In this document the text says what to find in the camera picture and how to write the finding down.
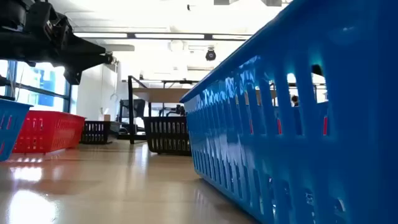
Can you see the person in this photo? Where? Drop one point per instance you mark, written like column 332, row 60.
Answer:
column 294, row 100

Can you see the small cardboard box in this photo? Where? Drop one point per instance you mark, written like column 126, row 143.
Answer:
column 107, row 117

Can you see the black background robot arm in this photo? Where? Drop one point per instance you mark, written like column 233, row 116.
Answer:
column 179, row 110

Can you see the blue plastic basket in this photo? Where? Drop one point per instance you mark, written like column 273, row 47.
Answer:
column 342, row 174
column 18, row 137

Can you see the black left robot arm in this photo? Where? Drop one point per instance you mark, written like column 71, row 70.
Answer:
column 12, row 14

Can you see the long ceiling light fixture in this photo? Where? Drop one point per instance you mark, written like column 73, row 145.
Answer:
column 168, row 36

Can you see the large window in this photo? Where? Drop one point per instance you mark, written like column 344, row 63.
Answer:
column 46, row 93

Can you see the black round ceiling camera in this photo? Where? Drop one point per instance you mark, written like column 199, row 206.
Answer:
column 211, row 55
column 109, row 59

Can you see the black plastic basket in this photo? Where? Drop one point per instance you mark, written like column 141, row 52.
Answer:
column 115, row 127
column 168, row 136

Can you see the black monitor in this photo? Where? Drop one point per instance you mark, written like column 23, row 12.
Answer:
column 140, row 107

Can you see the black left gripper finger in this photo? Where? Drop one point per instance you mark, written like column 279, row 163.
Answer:
column 84, row 56
column 73, row 76

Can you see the black metal table frame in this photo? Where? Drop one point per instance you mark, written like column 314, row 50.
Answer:
column 123, row 137

